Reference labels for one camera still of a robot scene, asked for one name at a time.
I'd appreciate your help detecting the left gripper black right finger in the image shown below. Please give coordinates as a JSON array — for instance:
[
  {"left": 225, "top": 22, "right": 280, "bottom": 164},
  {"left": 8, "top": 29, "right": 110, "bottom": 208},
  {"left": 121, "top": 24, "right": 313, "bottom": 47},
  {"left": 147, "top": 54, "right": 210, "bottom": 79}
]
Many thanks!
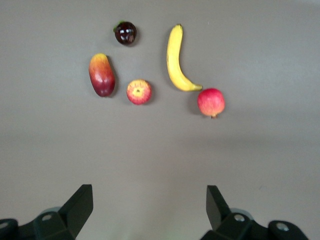
[{"left": 201, "top": 185, "right": 270, "bottom": 240}]

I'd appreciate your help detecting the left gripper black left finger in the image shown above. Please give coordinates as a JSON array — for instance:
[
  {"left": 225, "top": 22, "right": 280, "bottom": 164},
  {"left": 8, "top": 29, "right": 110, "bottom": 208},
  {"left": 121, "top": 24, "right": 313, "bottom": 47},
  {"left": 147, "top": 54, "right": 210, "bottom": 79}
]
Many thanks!
[{"left": 18, "top": 184, "right": 94, "bottom": 240}]

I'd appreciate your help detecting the red yellow apple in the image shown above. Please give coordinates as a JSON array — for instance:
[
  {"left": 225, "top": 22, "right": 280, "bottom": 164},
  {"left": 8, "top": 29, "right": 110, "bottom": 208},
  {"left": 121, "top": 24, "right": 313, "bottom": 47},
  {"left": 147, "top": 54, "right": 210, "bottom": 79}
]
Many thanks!
[{"left": 126, "top": 79, "right": 153, "bottom": 106}]

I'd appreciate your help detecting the yellow banana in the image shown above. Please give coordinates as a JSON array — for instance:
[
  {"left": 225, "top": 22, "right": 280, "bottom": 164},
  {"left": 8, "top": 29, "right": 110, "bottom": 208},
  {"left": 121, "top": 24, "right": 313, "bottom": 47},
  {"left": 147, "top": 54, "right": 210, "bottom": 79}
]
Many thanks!
[{"left": 166, "top": 23, "right": 203, "bottom": 92}]

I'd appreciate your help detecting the brown table cover mat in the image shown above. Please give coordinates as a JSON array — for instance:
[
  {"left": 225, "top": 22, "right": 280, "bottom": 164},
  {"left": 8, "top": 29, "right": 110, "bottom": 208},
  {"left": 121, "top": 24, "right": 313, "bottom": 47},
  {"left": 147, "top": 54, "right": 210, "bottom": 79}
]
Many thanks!
[{"left": 0, "top": 0, "right": 320, "bottom": 240}]

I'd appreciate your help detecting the red pomegranate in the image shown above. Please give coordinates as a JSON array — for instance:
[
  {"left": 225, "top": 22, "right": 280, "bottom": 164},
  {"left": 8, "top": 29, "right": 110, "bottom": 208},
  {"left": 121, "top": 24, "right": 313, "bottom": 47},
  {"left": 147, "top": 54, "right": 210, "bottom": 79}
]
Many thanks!
[{"left": 197, "top": 87, "right": 226, "bottom": 119}]

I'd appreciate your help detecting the red yellow mango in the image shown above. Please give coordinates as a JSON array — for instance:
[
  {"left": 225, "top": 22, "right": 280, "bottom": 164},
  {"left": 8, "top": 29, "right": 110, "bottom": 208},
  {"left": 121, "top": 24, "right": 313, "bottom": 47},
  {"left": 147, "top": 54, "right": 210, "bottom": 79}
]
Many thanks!
[{"left": 88, "top": 52, "right": 116, "bottom": 98}]

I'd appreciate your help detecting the dark purple mangosteen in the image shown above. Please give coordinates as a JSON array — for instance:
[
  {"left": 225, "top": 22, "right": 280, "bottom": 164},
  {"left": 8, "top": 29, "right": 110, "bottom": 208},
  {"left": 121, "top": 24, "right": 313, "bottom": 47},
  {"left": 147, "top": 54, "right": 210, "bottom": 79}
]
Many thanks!
[{"left": 113, "top": 19, "right": 138, "bottom": 47}]

